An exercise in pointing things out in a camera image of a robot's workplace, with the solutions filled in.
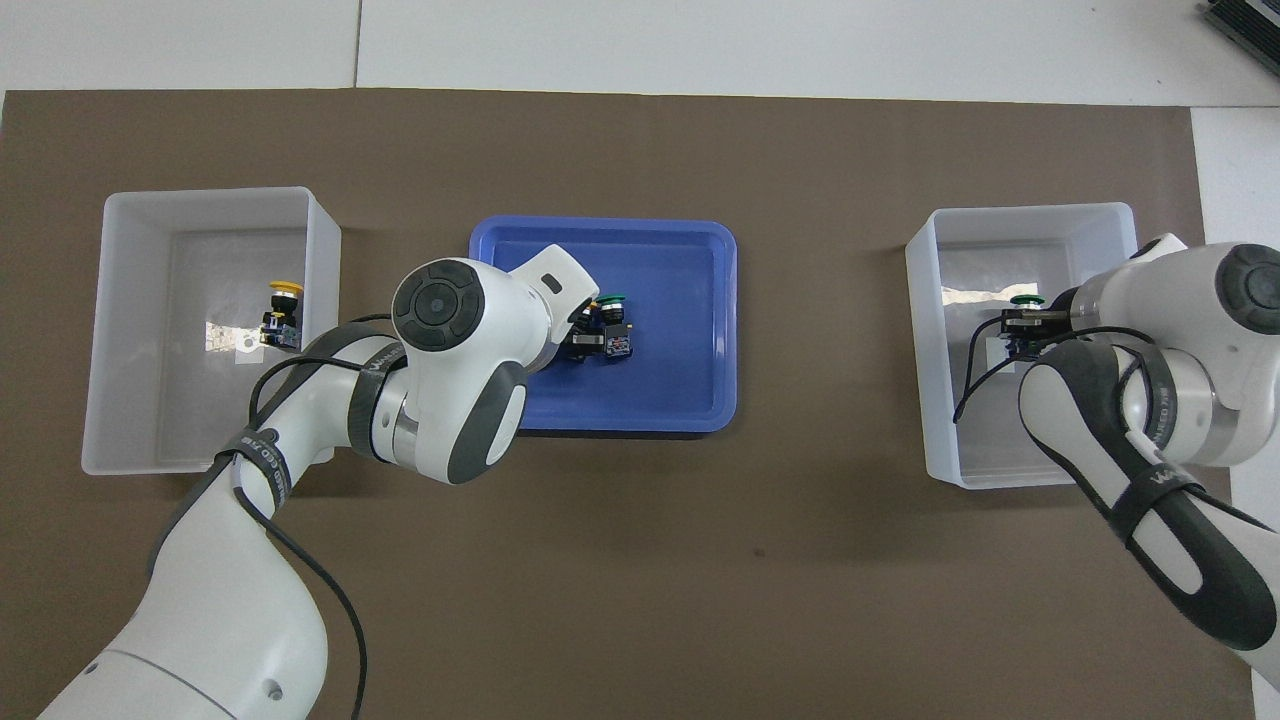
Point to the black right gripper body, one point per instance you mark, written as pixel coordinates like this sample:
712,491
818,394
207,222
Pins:
1060,320

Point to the green push button switch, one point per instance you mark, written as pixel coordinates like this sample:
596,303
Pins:
1027,299
617,340

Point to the yellow push button switch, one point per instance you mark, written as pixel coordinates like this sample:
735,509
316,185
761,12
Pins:
283,325
585,347

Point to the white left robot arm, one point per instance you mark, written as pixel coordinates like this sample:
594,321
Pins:
460,310

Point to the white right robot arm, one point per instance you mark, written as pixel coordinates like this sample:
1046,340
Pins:
1180,290

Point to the small white box label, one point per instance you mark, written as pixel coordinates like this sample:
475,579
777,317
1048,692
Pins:
247,354
994,360

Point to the blue plastic tray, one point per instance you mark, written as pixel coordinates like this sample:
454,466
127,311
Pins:
660,390

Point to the translucent white plastic box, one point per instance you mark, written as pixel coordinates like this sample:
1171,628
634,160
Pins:
990,450
180,420

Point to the brown table mat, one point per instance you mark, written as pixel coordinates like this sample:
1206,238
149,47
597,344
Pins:
700,580

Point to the grey ribbed device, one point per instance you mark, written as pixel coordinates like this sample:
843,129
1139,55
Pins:
1250,20

